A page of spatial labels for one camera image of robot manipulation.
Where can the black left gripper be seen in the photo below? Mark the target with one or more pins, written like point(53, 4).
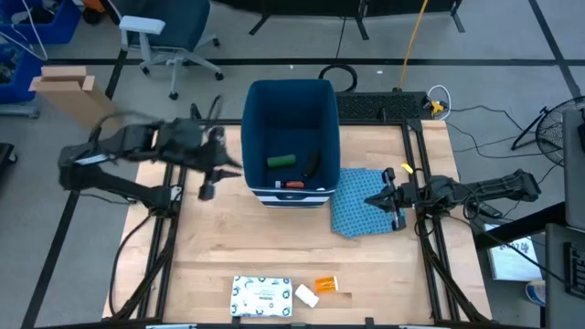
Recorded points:
point(187, 141)

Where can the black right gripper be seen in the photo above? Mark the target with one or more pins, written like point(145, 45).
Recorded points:
point(404, 196)

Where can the orange pill bottle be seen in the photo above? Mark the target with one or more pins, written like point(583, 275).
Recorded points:
point(326, 284)

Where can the small white block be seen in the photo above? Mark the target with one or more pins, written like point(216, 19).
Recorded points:
point(306, 295)

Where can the white teal-printed wipes pack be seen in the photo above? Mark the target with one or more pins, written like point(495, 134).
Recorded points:
point(260, 297)

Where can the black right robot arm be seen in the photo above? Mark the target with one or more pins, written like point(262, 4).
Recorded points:
point(503, 185)

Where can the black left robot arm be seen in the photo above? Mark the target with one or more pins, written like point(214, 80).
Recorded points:
point(114, 185)

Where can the navy white striped fabric basket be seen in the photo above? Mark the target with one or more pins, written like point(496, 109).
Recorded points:
point(290, 109)

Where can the blue plastic bin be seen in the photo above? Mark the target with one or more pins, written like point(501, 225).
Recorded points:
point(16, 77)
point(45, 23)

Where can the teal patterned cloth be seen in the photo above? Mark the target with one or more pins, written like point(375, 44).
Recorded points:
point(356, 205)

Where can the yellow tape tag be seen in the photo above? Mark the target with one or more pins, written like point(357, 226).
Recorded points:
point(407, 168)

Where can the red tube with white cap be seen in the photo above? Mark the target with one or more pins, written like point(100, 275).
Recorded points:
point(294, 184)

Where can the black oblong item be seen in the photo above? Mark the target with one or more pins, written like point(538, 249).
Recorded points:
point(311, 164)

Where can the black floor mat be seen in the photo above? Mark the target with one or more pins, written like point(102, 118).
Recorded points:
point(379, 106)

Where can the yellow plug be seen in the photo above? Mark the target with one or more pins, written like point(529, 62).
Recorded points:
point(437, 107)

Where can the white printed sheet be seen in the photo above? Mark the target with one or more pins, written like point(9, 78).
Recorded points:
point(512, 256)

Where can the black side desk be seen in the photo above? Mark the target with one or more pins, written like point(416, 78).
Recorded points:
point(521, 228)

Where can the navy office chair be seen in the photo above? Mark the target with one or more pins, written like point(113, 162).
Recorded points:
point(178, 27)

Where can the brown cardboard box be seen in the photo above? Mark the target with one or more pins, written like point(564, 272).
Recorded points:
point(73, 98)

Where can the tape roll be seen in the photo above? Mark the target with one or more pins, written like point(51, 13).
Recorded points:
point(535, 292)

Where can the black standing fan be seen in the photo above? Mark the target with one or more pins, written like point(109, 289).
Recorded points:
point(555, 132)

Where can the black partition panel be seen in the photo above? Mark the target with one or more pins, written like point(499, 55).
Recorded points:
point(320, 4)

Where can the grey monitor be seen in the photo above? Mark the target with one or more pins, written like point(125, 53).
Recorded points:
point(575, 173)

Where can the black keyboard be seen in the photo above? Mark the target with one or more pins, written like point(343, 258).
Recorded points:
point(576, 269)

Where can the black metal table frame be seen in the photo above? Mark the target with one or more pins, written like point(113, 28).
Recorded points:
point(408, 144)

